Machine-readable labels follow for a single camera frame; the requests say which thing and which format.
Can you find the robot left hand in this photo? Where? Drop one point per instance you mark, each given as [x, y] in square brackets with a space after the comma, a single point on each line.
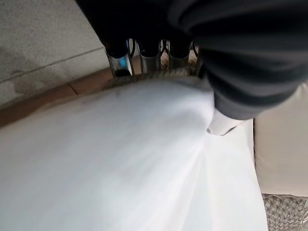
[240, 60]

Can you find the white pillow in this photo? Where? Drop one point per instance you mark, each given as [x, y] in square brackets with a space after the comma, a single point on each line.
[120, 156]

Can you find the cream upholstered headboard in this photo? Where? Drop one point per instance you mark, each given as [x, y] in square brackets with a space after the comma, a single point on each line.
[281, 144]

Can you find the grey patterned blanket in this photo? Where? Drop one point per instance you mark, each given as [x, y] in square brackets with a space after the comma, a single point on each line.
[286, 211]

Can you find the brown wooden bed frame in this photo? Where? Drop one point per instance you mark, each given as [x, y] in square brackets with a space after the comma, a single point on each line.
[55, 96]

